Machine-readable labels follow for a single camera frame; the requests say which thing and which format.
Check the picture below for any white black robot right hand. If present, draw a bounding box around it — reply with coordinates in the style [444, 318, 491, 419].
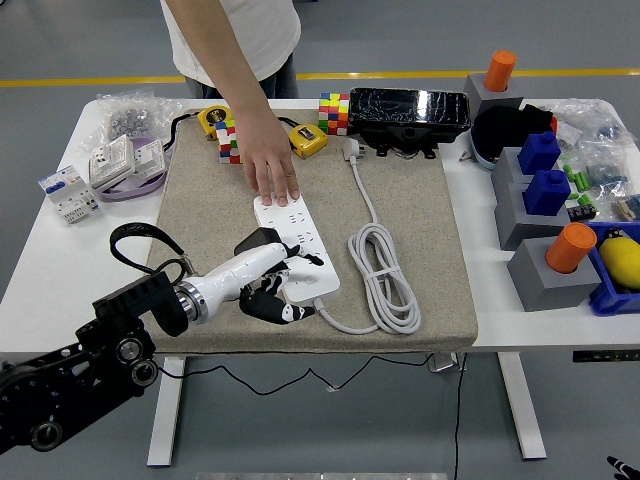
[606, 455, 640, 480]

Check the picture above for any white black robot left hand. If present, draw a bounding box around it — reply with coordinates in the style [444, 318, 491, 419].
[191, 241, 326, 328]

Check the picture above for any person's right hand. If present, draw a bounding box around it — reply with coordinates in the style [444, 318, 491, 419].
[233, 112, 302, 209]

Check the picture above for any black plug adapter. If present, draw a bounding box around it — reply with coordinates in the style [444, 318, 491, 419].
[233, 227, 286, 259]

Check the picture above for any white power strip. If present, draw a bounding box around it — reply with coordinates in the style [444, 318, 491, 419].
[252, 193, 341, 305]

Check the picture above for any thin black adapter cord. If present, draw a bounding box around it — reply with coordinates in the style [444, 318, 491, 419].
[157, 352, 437, 397]

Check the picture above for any multicolour puzzle cube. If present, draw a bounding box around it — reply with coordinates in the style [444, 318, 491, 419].
[318, 92, 352, 137]
[215, 119, 244, 165]

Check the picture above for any yellow tape measure clear window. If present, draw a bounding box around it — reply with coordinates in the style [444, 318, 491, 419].
[279, 115, 330, 160]

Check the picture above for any yellow tape measure black label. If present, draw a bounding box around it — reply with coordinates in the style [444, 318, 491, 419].
[167, 104, 235, 152]

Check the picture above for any white table leg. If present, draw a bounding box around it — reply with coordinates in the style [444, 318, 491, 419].
[497, 352, 547, 461]
[146, 355, 187, 467]

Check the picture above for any black table control panel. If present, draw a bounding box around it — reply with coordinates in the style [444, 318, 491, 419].
[572, 350, 640, 363]

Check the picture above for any person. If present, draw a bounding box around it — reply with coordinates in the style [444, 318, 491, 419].
[159, 0, 303, 100]

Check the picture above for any purple tape roll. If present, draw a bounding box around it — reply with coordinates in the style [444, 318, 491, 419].
[94, 135, 167, 203]

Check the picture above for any clear bag of metal nuts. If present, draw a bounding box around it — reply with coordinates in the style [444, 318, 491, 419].
[79, 87, 186, 151]

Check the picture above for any black glossy device box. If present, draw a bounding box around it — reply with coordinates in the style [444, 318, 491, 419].
[348, 87, 472, 160]

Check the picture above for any blue plastic bin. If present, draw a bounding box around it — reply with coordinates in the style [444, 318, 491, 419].
[583, 220, 640, 317]

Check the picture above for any white circuit breaker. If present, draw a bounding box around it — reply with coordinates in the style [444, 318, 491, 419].
[38, 164, 104, 225]

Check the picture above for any grey-brown mat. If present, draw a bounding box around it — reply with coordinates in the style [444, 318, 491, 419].
[144, 107, 479, 355]

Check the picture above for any grey block with hole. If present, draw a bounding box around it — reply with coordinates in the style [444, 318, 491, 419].
[493, 182, 574, 252]
[463, 72, 525, 119]
[490, 146, 536, 194]
[506, 236, 603, 313]

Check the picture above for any yellow toy fruit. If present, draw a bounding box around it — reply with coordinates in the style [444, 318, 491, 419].
[598, 227, 640, 291]

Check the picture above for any orange cylinder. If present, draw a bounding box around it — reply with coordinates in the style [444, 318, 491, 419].
[484, 50, 518, 94]
[544, 222, 599, 275]

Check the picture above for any black cap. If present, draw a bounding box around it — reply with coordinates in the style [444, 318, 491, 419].
[472, 103, 555, 156]

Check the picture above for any clear bag of brown parts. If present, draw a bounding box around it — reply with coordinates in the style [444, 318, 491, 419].
[610, 193, 640, 222]

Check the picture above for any small dark module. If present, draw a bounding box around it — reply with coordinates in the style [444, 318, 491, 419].
[567, 194, 598, 223]

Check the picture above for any blue block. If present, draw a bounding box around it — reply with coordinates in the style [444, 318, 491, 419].
[522, 169, 572, 217]
[517, 130, 562, 176]

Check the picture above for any clear bag of blue parts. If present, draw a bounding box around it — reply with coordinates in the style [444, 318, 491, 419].
[549, 98, 626, 151]
[579, 142, 632, 201]

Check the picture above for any white power strip cord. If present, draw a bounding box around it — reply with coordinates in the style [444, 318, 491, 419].
[313, 137, 423, 336]

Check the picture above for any white switch panel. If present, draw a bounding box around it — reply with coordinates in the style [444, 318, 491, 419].
[130, 138, 167, 184]

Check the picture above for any white wall socket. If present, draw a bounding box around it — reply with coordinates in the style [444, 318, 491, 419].
[88, 133, 137, 190]

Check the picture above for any black hanging cable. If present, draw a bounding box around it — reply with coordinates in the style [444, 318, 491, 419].
[452, 353, 469, 480]

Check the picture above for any metal bracket under table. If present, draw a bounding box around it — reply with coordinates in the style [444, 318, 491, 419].
[428, 352, 467, 374]

